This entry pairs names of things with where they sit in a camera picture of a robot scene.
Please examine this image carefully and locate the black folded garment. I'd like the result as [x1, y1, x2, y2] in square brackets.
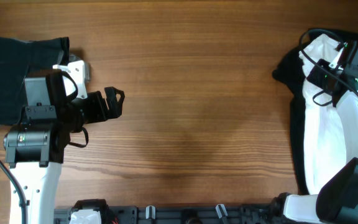
[0, 37, 70, 126]

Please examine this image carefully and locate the black garment on right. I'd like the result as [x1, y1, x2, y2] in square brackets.
[271, 28, 358, 196]

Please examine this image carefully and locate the white t-shirt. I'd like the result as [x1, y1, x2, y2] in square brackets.
[299, 34, 347, 195]

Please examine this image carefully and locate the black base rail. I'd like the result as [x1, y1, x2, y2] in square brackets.
[53, 198, 292, 224]

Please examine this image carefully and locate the grey folded garment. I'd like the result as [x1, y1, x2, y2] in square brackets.
[69, 54, 81, 63]

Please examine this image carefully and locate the left black cable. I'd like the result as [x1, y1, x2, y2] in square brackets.
[0, 62, 28, 224]

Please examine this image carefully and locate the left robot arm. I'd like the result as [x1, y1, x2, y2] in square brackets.
[3, 69, 125, 223]

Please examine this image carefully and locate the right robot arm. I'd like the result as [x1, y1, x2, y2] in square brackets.
[283, 34, 358, 223]

